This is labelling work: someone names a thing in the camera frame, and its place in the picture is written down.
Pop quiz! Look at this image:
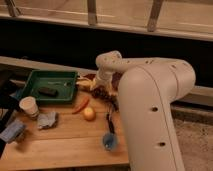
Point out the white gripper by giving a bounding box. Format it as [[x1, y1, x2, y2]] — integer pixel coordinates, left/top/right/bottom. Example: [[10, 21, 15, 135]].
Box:
[[95, 69, 112, 89]]

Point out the dark purple grape bunch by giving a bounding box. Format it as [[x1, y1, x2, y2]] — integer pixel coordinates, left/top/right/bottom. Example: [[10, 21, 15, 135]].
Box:
[[92, 86, 116, 103]]

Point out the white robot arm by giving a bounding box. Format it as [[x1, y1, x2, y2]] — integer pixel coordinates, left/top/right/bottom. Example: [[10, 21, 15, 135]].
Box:
[[96, 51, 196, 171]]

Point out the white paper cup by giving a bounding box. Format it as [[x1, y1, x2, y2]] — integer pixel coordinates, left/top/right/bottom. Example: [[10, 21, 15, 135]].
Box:
[[19, 96, 39, 118]]

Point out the brown bowl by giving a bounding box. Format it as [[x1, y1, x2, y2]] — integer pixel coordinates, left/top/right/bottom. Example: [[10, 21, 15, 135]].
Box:
[[84, 73, 96, 81]]

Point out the purple bowl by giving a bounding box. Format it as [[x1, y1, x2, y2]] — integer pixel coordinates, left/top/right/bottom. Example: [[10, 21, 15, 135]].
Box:
[[112, 73, 122, 90]]

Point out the small dark clip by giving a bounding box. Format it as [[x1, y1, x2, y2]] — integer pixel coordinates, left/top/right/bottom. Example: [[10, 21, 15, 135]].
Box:
[[112, 101, 119, 111]]

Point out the red chili pepper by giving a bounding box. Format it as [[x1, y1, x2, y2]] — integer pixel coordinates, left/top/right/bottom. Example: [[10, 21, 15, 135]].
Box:
[[72, 97, 90, 114]]

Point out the yellow apple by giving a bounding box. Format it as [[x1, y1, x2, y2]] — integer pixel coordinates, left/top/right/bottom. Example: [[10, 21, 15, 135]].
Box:
[[83, 107, 96, 121]]

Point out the clear fork in tray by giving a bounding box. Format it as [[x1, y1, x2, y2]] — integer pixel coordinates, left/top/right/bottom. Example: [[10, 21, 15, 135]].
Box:
[[47, 82, 68, 86]]

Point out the green plastic tray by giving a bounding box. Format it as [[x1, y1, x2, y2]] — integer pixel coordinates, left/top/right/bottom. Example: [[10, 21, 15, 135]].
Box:
[[21, 70, 78, 104]]

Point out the black rectangular block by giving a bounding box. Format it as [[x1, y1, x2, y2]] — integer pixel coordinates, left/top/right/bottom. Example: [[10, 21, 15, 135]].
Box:
[[38, 87, 58, 97]]

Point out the crumpled grey cloth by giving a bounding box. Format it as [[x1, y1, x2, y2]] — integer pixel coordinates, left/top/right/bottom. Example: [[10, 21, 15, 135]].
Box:
[[37, 112, 58, 130]]

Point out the black stand at left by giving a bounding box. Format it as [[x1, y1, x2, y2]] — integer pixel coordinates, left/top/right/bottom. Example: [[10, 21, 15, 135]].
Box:
[[0, 68, 23, 158]]

